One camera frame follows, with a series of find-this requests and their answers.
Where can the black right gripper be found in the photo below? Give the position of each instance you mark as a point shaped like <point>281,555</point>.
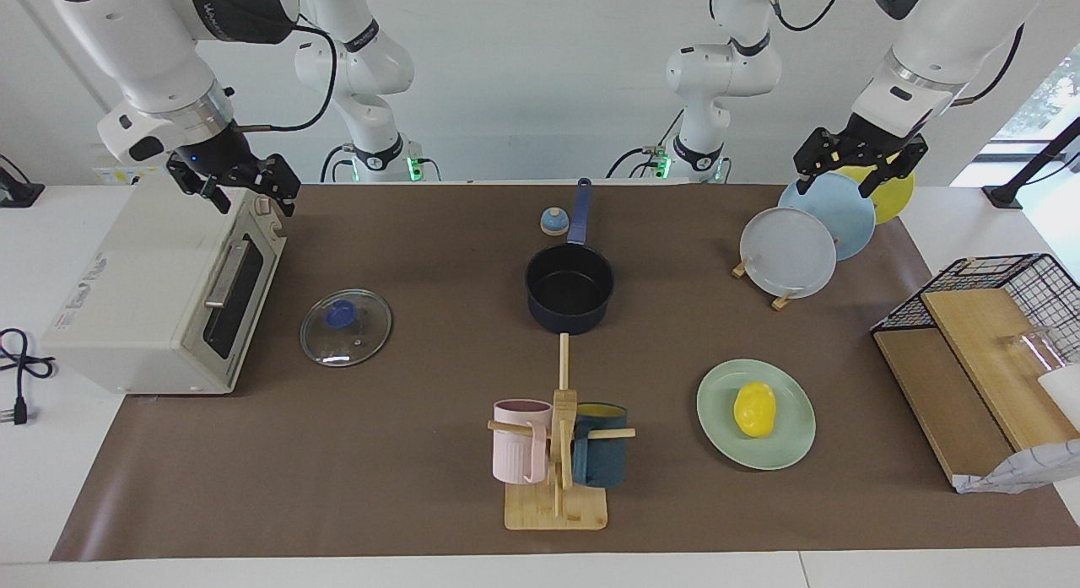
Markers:
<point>215,159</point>

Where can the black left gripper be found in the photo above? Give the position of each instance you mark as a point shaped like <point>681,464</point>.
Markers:
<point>877,141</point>

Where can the glass lid with blue knob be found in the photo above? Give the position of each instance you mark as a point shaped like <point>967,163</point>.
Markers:
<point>361,333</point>

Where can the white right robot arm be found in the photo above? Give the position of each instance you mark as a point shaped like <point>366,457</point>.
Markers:
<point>143,48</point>

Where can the light blue plate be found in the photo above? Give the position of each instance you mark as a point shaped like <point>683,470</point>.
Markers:
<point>852,225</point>

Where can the yellow plate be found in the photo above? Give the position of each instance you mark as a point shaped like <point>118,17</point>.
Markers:
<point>896,202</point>

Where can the grey plate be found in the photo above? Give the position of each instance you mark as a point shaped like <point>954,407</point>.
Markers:
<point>789,255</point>

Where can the wooden plate rack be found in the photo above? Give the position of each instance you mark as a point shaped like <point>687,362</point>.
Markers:
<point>740,270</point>

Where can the mint green plate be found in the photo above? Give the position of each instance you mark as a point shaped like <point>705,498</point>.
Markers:
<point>789,440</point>

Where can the cream toaster oven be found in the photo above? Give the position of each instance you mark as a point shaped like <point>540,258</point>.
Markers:
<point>135,301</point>

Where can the black clamp stand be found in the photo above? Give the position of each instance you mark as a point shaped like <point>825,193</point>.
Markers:
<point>1004,196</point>

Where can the bright window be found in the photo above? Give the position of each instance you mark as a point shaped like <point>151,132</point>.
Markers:
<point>1055,90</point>

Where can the light wooden cutting board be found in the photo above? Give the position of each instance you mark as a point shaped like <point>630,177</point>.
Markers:
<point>987,360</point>

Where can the black table clamp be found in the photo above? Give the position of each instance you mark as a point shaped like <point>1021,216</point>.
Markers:
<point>17,196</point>

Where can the brown wooden board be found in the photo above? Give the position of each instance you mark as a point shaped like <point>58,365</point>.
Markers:
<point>936,402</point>

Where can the clear glass cup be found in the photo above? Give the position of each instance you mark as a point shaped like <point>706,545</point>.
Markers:
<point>1042,347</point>

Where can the brown table mat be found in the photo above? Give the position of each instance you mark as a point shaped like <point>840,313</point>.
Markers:
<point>380,453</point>

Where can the white cup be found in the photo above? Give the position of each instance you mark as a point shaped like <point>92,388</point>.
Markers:
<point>1065,394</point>

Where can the white patterned cloth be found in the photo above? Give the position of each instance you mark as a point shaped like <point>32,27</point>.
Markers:
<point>1021,474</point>

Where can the pink ribbed mug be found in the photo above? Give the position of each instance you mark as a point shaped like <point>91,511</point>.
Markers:
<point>515,449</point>

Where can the dark teal mug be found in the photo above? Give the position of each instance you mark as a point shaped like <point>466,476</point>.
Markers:
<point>603,461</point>

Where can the wooden mug tree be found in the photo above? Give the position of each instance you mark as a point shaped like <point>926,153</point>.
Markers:
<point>557,510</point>

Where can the white wall socket box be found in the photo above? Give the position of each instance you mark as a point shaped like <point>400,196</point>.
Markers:
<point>114,175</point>

